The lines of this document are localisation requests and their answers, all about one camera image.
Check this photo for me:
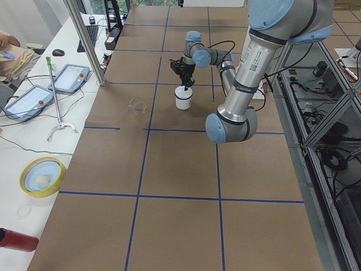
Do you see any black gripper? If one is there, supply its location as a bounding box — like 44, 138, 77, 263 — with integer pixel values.
178, 57, 195, 90

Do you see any clear glass funnel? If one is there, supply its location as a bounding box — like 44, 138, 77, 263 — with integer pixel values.
129, 97, 147, 115

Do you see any small white dish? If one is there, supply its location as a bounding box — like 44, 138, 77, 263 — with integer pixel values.
174, 86, 193, 100

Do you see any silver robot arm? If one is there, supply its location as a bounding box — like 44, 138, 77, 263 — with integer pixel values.
170, 1, 334, 143

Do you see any white enamel cup blue rim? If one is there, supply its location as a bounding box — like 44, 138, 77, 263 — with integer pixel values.
175, 97, 192, 110

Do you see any black computer box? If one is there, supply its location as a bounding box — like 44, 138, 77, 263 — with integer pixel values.
104, 28, 121, 50

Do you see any black keyboard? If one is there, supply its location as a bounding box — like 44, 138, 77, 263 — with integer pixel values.
76, 24, 100, 53

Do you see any far teach pendant tablet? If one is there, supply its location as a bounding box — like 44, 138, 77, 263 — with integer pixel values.
54, 64, 90, 94

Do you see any teach pendant tablet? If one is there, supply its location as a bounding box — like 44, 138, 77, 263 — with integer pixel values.
54, 64, 90, 94
4, 85, 54, 121

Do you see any metal reacher grabber stick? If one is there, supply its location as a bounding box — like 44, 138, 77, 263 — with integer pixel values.
46, 56, 78, 142

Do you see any black computer mouse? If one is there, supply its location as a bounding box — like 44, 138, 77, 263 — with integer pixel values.
52, 49, 65, 56

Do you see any near teach pendant tablet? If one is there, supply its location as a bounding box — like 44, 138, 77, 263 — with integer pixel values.
4, 85, 54, 121

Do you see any seated person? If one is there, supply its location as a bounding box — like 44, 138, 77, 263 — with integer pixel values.
1, 30, 40, 86

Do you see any red cylinder bottle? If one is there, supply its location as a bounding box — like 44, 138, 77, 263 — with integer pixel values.
1, 228, 39, 252

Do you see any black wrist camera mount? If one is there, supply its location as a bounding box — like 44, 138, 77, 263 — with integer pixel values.
169, 58, 183, 76

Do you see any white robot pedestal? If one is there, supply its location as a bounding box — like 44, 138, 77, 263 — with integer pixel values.
253, 80, 266, 100

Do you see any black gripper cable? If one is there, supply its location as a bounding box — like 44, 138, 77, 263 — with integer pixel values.
207, 40, 267, 112

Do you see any aluminium frame post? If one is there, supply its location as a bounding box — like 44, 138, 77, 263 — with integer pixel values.
63, 0, 105, 86

